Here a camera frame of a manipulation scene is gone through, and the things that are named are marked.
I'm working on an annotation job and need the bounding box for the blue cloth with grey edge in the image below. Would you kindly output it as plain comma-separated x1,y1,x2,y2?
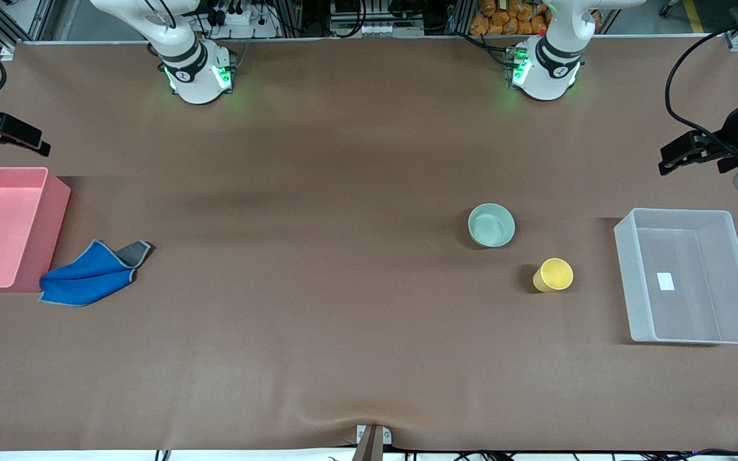
38,239,152,307

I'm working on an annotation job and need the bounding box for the yellow cup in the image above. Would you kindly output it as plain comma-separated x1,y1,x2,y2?
532,257,575,294

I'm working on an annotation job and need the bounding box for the pale green bowl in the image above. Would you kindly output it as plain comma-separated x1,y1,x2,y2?
468,203,516,249

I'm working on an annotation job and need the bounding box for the pink plastic bin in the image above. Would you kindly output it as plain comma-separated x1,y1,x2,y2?
0,167,72,293

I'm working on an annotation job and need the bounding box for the clear plastic bin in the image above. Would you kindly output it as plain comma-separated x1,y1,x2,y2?
614,208,738,346

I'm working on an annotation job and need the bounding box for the orange snack packets pile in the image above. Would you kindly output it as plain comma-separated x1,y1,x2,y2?
470,0,552,36

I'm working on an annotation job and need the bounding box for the white power strip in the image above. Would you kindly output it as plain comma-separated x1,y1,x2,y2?
206,0,281,39

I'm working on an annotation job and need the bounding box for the white socket box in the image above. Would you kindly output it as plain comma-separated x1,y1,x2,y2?
329,19,425,38

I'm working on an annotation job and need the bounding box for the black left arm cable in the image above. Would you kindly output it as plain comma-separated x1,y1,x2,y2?
665,13,738,161

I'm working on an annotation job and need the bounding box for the metal table edge bracket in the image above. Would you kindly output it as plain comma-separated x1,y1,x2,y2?
352,424,393,461

